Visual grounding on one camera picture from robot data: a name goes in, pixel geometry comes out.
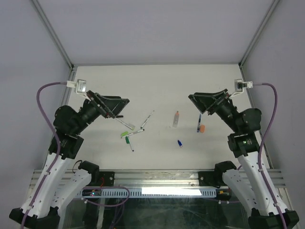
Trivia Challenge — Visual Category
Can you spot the white marker green end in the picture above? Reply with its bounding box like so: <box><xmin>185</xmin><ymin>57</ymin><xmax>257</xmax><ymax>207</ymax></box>
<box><xmin>140</xmin><ymin>110</ymin><xmax>154</xmax><ymax>129</ymax></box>

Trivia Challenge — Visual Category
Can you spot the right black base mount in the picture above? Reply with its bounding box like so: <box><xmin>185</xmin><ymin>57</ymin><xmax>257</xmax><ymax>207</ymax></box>
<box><xmin>198</xmin><ymin>171</ymin><xmax>220</xmax><ymax>187</ymax></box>

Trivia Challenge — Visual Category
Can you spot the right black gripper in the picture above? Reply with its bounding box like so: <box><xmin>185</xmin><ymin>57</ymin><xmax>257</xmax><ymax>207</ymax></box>
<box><xmin>188</xmin><ymin>88</ymin><xmax>241</xmax><ymax>133</ymax></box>

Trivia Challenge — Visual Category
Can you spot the white pen clear cap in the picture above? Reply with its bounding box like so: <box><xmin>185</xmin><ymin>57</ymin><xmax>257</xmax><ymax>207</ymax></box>
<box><xmin>115</xmin><ymin>118</ymin><xmax>135</xmax><ymax>130</ymax></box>

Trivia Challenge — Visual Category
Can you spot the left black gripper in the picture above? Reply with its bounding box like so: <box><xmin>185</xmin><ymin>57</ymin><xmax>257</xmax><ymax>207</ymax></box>
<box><xmin>73</xmin><ymin>90</ymin><xmax>130</xmax><ymax>135</ymax></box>

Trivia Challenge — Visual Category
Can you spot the dark green pen cap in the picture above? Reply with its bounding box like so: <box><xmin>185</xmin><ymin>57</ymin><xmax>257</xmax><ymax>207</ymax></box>
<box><xmin>125</xmin><ymin>136</ymin><xmax>130</xmax><ymax>144</ymax></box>

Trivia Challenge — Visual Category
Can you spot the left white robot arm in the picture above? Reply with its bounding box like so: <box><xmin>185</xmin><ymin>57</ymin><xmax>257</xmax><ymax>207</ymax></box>
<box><xmin>9</xmin><ymin>91</ymin><xmax>129</xmax><ymax>229</ymax></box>

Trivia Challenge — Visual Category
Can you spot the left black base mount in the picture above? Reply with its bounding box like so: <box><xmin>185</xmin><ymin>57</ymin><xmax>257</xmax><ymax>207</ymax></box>
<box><xmin>90</xmin><ymin>171</ymin><xmax>115</xmax><ymax>187</ymax></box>

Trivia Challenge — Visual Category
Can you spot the slotted cable duct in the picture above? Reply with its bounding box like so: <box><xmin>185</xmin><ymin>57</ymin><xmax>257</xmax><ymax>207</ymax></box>
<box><xmin>76</xmin><ymin>187</ymin><xmax>216</xmax><ymax>198</ymax></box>

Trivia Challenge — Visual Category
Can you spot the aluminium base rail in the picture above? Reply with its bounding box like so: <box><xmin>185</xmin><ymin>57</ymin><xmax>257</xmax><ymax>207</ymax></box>
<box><xmin>30</xmin><ymin>169</ymin><xmax>286</xmax><ymax>188</ymax></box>

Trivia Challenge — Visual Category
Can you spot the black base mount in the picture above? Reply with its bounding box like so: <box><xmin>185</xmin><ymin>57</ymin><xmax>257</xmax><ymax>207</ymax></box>
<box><xmin>198</xmin><ymin>171</ymin><xmax>220</xmax><ymax>187</ymax></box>
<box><xmin>90</xmin><ymin>171</ymin><xmax>115</xmax><ymax>187</ymax></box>

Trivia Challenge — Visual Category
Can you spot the orange pen cap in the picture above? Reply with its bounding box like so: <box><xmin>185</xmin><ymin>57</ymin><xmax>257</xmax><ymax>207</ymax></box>
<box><xmin>199</xmin><ymin>125</ymin><xmax>205</xmax><ymax>133</ymax></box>

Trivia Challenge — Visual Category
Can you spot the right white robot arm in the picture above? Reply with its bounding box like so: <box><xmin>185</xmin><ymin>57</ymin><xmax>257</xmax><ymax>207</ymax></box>
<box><xmin>188</xmin><ymin>89</ymin><xmax>299</xmax><ymax>229</ymax></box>

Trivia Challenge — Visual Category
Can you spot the orange tip clear marker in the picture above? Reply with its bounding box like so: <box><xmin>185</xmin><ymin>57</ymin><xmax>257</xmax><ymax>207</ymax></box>
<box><xmin>173</xmin><ymin>111</ymin><xmax>179</xmax><ymax>128</ymax></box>

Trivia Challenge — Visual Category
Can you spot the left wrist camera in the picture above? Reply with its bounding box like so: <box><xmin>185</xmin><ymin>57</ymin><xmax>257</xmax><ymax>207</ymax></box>
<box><xmin>66</xmin><ymin>79</ymin><xmax>87</xmax><ymax>94</ymax></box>

